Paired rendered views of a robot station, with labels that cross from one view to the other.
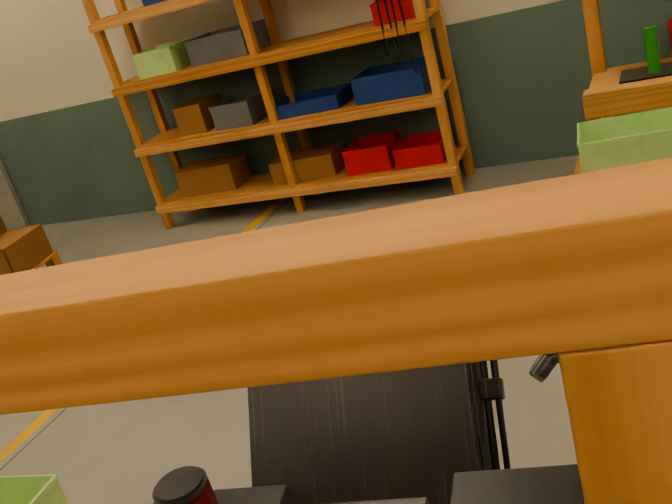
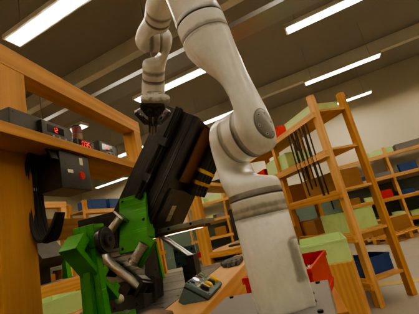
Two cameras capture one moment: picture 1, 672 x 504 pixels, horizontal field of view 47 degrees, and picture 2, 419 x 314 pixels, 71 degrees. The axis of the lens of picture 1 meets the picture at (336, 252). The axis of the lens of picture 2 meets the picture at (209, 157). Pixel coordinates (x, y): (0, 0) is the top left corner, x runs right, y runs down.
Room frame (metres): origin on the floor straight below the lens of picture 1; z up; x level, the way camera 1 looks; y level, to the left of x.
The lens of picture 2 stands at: (1.08, -1.25, 1.08)
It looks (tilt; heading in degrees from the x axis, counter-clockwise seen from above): 14 degrees up; 85
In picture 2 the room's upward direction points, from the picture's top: 13 degrees counter-clockwise
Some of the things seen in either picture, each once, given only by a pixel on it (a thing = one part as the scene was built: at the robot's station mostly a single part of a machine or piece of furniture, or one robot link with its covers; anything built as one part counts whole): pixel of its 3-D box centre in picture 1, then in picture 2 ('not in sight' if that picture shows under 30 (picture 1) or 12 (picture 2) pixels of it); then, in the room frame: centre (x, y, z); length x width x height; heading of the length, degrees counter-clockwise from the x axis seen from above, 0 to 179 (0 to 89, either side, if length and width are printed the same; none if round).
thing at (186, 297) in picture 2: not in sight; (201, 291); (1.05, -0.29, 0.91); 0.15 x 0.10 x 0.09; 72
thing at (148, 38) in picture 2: not in sight; (152, 32); (1.07, -0.53, 1.65); 0.14 x 0.09 x 0.07; 104
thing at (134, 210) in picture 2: not in sight; (138, 222); (0.86, -0.11, 1.17); 0.13 x 0.12 x 0.20; 72
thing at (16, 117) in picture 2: not in sight; (20, 124); (0.53, -0.23, 1.59); 0.15 x 0.07 x 0.07; 72
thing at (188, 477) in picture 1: (186, 502); (77, 130); (0.58, 0.19, 1.71); 0.05 x 0.05 x 0.04
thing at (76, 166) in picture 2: not in sight; (64, 174); (0.59, -0.06, 1.42); 0.17 x 0.12 x 0.15; 72
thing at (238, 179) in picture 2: not in sight; (244, 157); (1.18, -0.75, 1.19); 0.09 x 0.09 x 0.17; 40
